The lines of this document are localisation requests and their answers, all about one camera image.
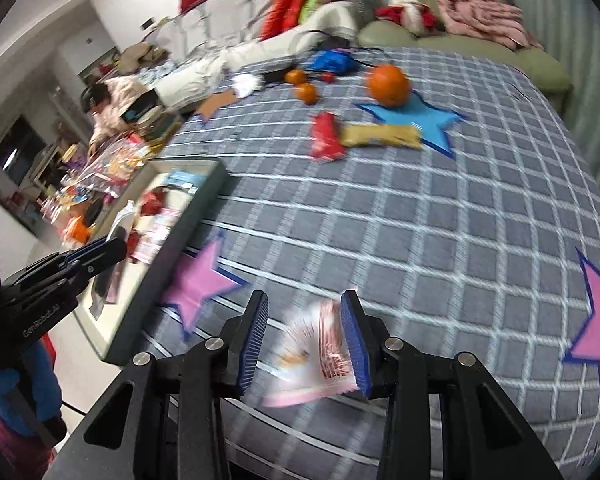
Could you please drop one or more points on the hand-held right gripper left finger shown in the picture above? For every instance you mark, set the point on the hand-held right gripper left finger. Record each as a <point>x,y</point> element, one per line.
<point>252,345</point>

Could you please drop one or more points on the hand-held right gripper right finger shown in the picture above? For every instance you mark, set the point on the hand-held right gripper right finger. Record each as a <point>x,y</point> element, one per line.
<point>355,340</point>

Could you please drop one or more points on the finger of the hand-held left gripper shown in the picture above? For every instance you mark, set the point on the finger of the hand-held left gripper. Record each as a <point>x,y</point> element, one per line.
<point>102,260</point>
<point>55,262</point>

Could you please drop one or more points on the pink white snack packet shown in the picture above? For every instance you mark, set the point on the pink white snack packet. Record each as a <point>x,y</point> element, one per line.
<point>310,355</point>

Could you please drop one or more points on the crinkly red snack packet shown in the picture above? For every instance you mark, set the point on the crinkly red snack packet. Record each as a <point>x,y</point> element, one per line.
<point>152,202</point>

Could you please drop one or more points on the dark grey tray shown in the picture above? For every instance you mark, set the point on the dark grey tray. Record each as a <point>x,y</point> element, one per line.
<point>190,220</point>

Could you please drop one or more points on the person's left forearm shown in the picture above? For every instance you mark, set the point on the person's left forearm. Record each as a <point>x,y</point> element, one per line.
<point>10,455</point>

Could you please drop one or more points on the person's left hand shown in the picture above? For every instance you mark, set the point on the person's left hand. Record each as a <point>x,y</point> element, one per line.
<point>27,390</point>

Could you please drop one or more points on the silver white snack packet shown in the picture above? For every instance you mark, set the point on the silver white snack packet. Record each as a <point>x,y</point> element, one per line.
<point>120,220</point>

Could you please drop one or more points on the plain pink snack packet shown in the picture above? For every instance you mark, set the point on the plain pink snack packet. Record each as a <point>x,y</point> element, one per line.
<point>155,235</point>

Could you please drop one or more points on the pile of colourful packets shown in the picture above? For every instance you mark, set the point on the pile of colourful packets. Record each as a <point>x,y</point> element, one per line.
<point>105,165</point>

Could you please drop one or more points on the grey checked tablecloth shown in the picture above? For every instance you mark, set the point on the grey checked tablecloth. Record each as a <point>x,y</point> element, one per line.
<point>380,235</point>

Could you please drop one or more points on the black television screen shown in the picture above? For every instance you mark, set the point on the black television screen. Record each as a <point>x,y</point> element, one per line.
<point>15,150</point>

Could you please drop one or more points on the brown paper star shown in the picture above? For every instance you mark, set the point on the brown paper star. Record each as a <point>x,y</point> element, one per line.
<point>215,105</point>

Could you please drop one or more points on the gold snack packet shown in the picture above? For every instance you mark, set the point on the gold snack packet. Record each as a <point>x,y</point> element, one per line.
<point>380,136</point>

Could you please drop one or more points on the long red snack packet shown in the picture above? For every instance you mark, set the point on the long red snack packet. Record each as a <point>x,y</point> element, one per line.
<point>326,135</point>

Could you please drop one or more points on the white crumpled tissue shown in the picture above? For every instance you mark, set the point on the white crumpled tissue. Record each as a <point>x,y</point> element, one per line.
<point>247,85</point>

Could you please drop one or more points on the blue paper star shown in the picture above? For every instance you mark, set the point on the blue paper star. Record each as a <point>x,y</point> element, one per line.
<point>430,120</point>

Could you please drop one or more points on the small mandarin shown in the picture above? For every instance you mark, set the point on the small mandarin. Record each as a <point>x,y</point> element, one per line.
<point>295,76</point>
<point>306,93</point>

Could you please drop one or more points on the black power bank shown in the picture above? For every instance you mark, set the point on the black power bank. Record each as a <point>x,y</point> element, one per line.
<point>277,75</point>

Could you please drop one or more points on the large orange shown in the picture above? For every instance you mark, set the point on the large orange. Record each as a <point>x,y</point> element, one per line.
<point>389,86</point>

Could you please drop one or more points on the white sofa throw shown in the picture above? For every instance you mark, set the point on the white sofa throw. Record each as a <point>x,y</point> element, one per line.
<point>260,52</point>

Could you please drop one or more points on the red cherry tomato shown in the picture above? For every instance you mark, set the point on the red cherry tomato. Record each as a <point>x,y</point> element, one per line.
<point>329,78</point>

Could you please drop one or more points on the blue plastic bag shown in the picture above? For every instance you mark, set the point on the blue plastic bag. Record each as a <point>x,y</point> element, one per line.
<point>332,61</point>

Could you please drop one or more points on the red green cushion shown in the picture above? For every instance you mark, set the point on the red green cushion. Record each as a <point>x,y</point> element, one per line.
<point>292,7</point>

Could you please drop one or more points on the red white plush toy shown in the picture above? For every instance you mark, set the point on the red white plush toy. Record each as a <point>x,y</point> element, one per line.
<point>405,12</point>

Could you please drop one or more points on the green sofa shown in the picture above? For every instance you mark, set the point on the green sofa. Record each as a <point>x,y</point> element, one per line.
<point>545,67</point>

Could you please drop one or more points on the pink fluffy blanket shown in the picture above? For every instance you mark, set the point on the pink fluffy blanket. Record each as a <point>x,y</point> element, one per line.
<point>485,17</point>

